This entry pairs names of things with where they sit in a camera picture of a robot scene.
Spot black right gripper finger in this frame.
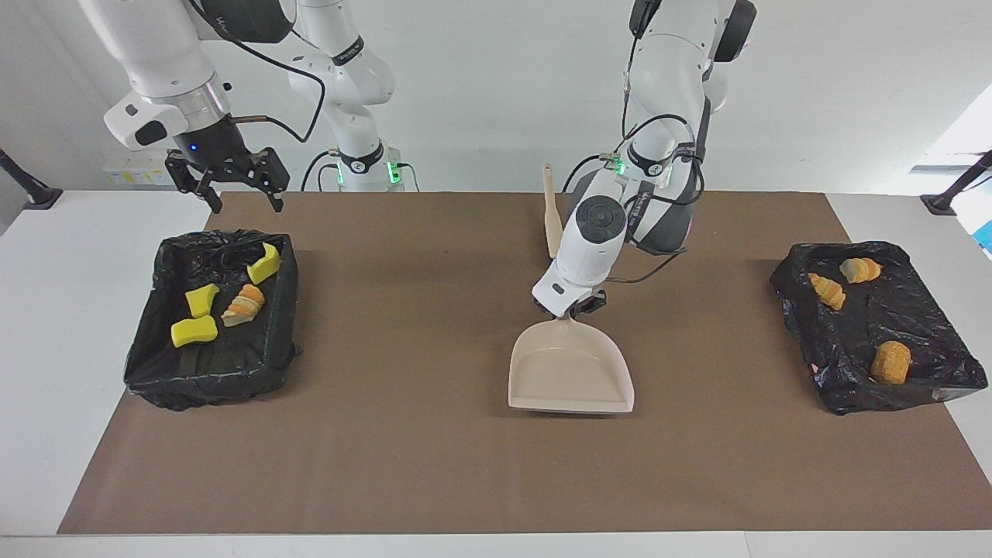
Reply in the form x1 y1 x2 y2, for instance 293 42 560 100
164 153 224 215
257 146 291 212

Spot pink hand brush black bristles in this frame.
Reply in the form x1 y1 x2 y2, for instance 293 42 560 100
542 164 564 260

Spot large yellow sponge piece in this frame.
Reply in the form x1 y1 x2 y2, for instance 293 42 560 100
170 315 219 349

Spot green and yellow sponge piece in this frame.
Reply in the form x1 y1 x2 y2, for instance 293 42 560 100
247 243 281 285

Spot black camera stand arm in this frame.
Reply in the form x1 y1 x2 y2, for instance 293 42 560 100
0 149 64 211
921 150 992 216

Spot black left base cable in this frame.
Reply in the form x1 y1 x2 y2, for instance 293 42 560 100
562 153 621 193

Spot bin covered by black bag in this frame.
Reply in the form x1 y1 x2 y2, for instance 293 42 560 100
769 241 989 415

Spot black right base cable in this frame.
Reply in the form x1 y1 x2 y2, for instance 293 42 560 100
301 150 342 193

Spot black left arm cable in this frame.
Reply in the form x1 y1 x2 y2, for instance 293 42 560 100
603 0 708 284

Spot brown paper table mat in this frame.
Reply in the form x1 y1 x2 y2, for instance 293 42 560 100
57 191 992 536

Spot pink plastic dustpan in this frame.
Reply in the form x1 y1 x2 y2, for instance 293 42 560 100
508 314 636 414

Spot open bin with black liner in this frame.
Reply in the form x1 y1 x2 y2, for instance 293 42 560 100
122 228 301 412

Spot black base cable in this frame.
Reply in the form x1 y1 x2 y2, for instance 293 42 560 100
301 150 342 193
562 153 621 193

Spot white boxes with yellow marks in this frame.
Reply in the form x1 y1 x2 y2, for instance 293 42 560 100
101 147 177 187

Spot pale cracker piece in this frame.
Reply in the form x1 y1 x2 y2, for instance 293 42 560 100
808 272 846 312
839 257 883 284

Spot small yellow sponge piece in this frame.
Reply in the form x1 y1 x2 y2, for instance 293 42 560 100
184 284 221 319

